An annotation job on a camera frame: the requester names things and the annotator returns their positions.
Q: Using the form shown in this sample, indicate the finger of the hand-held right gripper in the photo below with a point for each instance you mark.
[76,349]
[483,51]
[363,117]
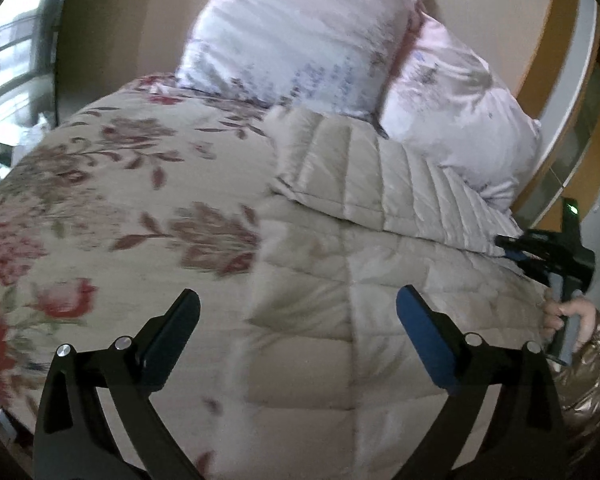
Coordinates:
[514,243]
[525,258]

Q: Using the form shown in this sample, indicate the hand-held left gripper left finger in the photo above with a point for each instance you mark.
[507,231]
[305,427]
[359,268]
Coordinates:
[172,327]

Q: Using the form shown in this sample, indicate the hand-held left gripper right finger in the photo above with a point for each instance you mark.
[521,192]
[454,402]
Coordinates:
[425,332]

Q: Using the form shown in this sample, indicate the beige quilted duvet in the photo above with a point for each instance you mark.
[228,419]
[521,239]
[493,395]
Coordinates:
[380,260]

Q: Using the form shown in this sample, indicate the person's right forearm shiny sleeve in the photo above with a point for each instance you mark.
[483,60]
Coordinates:
[597,380]

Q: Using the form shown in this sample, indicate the person's right hand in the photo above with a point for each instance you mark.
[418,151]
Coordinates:
[585,317]

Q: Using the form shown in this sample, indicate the wooden headboard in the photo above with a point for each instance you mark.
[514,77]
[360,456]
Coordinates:
[575,125]
[555,25]

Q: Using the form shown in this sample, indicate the floral bedspread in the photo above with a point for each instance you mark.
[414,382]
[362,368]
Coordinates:
[120,200]

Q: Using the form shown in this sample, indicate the pink tree print pillow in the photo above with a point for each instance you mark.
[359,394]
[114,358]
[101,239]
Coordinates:
[460,105]

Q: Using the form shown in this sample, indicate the lavender print pillow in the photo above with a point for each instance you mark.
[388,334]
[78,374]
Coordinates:
[300,35]

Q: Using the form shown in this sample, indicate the window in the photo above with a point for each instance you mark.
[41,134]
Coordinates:
[20,55]

